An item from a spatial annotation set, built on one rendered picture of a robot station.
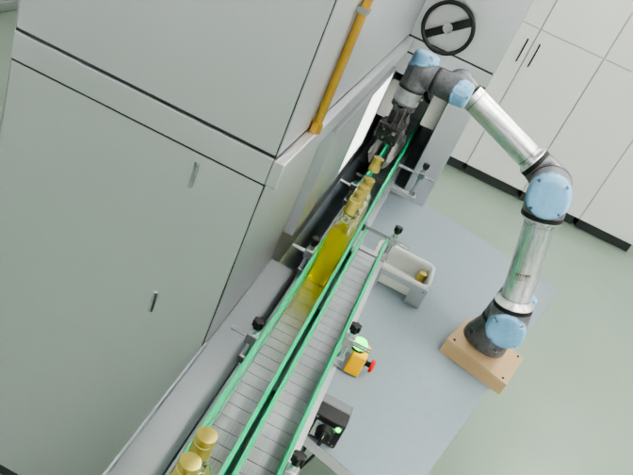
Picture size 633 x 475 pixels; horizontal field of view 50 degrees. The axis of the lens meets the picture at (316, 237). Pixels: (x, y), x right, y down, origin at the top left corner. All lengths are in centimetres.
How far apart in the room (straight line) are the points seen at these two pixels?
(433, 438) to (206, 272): 79
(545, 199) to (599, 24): 381
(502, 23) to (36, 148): 186
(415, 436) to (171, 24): 119
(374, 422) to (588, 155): 430
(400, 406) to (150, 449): 80
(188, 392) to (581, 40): 464
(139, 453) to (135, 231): 48
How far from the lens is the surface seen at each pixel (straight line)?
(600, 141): 583
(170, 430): 143
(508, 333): 205
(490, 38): 284
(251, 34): 129
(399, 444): 183
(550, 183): 189
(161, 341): 167
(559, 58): 565
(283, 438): 150
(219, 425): 147
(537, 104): 572
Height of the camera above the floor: 195
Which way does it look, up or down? 30 degrees down
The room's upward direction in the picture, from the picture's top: 24 degrees clockwise
